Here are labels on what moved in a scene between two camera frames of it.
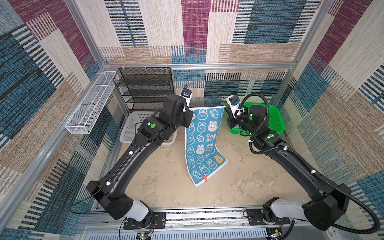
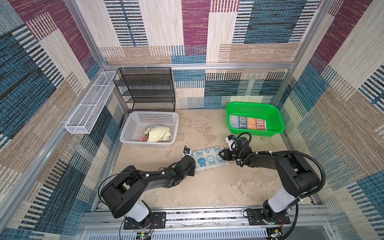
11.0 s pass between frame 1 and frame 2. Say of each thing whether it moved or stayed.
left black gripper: moved
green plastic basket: stayed
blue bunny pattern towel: moved
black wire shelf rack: stayed
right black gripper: moved
